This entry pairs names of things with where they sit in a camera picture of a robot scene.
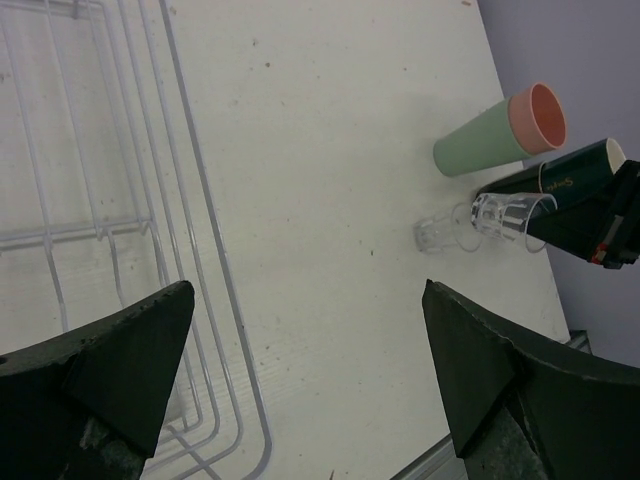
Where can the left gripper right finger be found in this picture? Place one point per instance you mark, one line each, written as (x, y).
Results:
(580, 412)

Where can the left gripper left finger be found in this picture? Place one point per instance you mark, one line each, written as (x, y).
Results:
(90, 403)

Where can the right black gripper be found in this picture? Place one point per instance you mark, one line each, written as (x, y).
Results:
(602, 229)

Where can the dark teal cup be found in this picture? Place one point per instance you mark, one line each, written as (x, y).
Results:
(587, 168)

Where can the clear glass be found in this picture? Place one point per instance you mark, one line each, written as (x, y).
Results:
(447, 230)
(506, 217)

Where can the black mug with handle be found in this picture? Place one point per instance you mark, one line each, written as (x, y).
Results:
(524, 181)

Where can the pink cup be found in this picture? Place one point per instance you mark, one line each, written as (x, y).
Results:
(537, 120)

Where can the light green plastic cup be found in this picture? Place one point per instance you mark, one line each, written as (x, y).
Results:
(484, 142)

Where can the clear wire dish rack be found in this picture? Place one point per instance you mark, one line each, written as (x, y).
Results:
(105, 199)

